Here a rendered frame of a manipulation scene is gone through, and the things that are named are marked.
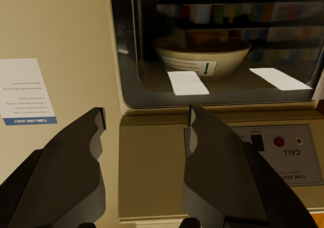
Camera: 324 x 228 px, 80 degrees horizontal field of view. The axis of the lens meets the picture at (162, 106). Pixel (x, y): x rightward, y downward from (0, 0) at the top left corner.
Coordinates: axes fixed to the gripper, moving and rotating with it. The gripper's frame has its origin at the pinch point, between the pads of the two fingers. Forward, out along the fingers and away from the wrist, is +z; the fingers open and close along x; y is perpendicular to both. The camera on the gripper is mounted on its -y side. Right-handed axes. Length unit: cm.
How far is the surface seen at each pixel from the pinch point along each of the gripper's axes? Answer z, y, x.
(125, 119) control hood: 14.3, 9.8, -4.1
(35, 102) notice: 58, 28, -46
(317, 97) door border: 14.3, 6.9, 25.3
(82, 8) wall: 58, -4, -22
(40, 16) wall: 58, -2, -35
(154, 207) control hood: 4.9, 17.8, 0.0
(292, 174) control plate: 7.3, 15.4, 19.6
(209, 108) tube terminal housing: 15.4, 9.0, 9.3
